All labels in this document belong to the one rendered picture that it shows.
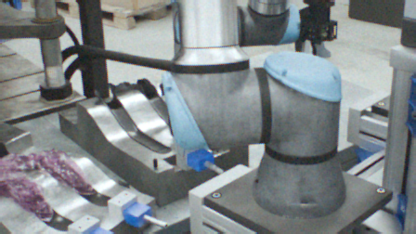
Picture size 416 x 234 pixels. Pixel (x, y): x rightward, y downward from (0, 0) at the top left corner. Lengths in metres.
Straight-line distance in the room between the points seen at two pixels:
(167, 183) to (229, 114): 0.58
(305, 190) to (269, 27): 0.32
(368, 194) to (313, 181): 0.13
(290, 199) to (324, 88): 0.18
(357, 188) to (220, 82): 0.32
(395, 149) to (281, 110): 0.29
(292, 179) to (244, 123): 0.12
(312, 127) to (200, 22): 0.22
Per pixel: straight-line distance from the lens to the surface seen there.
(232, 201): 1.07
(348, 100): 2.04
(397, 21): 5.50
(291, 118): 0.96
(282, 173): 1.01
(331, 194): 1.03
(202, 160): 1.39
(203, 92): 0.93
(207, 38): 0.94
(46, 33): 2.05
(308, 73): 0.95
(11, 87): 2.30
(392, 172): 1.20
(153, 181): 1.49
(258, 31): 1.19
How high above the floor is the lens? 1.61
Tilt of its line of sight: 25 degrees down
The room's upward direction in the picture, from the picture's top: straight up
